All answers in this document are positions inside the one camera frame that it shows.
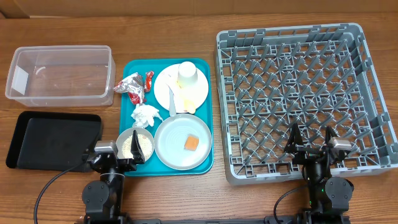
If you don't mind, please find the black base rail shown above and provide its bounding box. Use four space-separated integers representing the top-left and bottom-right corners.
74 215 351 224

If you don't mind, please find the white rice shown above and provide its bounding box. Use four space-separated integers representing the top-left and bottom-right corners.
121 134 152 160

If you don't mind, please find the orange food cube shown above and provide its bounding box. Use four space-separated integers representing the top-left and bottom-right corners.
184 135 199 151

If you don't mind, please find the teal serving tray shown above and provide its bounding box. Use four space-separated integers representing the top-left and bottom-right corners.
123 58 214 177

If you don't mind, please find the grey plate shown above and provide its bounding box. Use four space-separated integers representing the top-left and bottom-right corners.
154 114 213 170

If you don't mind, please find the red sauce packet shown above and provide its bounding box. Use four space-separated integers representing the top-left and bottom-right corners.
144 71 154 93

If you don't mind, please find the black waste tray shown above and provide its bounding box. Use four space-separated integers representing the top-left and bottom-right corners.
6 111 103 172

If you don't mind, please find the grey bowl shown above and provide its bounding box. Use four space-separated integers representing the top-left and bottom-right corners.
116 128 155 161

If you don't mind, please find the grey dishwasher rack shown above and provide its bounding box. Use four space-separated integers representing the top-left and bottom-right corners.
215 23 397 185

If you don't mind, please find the pink plate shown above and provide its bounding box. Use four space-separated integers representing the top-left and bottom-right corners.
152 63 210 110

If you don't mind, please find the crumpled white napkin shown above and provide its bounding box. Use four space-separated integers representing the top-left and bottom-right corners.
131 104 163 128

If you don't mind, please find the white paper cup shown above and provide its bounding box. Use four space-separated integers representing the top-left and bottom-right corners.
177 62 198 88

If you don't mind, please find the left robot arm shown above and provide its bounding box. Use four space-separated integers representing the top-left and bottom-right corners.
82 131 145 223

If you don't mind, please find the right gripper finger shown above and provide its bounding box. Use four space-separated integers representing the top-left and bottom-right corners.
284 123 303 153
324 126 337 146

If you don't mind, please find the crumpled silver foil wrapper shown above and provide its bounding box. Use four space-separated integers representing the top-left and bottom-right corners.
113 73 146 105

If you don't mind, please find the clear plastic bin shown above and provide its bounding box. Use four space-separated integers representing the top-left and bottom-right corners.
5 45 116 107

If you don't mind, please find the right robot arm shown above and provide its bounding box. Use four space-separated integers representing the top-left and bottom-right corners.
284 123 354 223

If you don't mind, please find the yellow plastic spoon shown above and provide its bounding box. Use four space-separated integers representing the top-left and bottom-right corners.
168 77 196 114

